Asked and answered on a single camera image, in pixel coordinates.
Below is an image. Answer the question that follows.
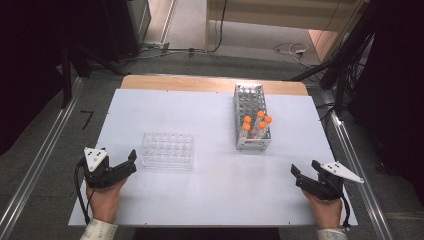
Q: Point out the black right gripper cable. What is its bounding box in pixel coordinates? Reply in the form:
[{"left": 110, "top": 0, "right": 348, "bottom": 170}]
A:
[{"left": 339, "top": 195, "right": 353, "bottom": 230}]

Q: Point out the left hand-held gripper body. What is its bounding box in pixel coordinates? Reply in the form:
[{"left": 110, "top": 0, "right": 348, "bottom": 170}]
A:
[{"left": 81, "top": 146, "right": 127, "bottom": 190}]

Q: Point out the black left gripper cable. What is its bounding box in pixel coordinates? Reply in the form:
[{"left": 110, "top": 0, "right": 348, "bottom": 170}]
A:
[{"left": 73, "top": 158, "right": 92, "bottom": 225}]

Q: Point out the beige desk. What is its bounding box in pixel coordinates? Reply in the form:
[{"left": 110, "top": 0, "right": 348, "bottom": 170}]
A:
[{"left": 204, "top": 0, "right": 368, "bottom": 64}]

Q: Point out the aluminium floor rail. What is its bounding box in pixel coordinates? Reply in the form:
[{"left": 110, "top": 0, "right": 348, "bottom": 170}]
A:
[
  {"left": 0, "top": 77, "right": 84, "bottom": 235},
  {"left": 320, "top": 89, "right": 395, "bottom": 240}
]

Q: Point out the clear plastic tube rack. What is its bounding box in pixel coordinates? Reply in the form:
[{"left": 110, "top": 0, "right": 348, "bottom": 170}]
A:
[{"left": 139, "top": 132, "right": 196, "bottom": 171}]

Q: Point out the person's right hand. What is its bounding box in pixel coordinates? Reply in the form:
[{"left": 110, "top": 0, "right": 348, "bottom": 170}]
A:
[{"left": 301, "top": 189, "right": 344, "bottom": 231}]

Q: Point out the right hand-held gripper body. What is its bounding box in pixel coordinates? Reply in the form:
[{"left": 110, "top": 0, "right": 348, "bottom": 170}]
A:
[{"left": 295, "top": 160, "right": 365, "bottom": 201}]

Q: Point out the dark cabinet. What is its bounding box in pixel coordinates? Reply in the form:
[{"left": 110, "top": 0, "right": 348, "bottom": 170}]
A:
[{"left": 66, "top": 0, "right": 152, "bottom": 63}]

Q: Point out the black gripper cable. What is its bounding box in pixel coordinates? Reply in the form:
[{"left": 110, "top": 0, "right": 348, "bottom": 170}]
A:
[
  {"left": 73, "top": 158, "right": 92, "bottom": 225},
  {"left": 339, "top": 195, "right": 353, "bottom": 230}
]

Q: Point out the dark curtain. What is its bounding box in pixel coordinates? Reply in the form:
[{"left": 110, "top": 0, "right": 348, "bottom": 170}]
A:
[{"left": 346, "top": 0, "right": 424, "bottom": 203}]

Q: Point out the black tripod stand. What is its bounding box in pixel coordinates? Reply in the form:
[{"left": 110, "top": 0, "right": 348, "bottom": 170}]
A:
[{"left": 285, "top": 0, "right": 379, "bottom": 117}]

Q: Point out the black hanging cable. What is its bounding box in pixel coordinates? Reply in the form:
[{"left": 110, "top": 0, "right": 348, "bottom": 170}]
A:
[{"left": 207, "top": 0, "right": 229, "bottom": 54}]

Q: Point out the metal tube rack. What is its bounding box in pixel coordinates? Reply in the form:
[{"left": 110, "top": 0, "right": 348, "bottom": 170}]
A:
[{"left": 233, "top": 83, "right": 273, "bottom": 152}]

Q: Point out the grey power strip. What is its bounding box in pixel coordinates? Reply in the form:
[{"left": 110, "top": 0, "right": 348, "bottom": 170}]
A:
[{"left": 141, "top": 40, "right": 171, "bottom": 52}]

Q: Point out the person's left hand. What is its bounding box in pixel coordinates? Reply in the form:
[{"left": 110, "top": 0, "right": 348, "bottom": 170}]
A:
[{"left": 85, "top": 178, "right": 129, "bottom": 224}]

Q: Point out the white floor cable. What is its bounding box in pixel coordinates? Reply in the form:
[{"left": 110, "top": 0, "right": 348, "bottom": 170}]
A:
[{"left": 272, "top": 42, "right": 312, "bottom": 62}]

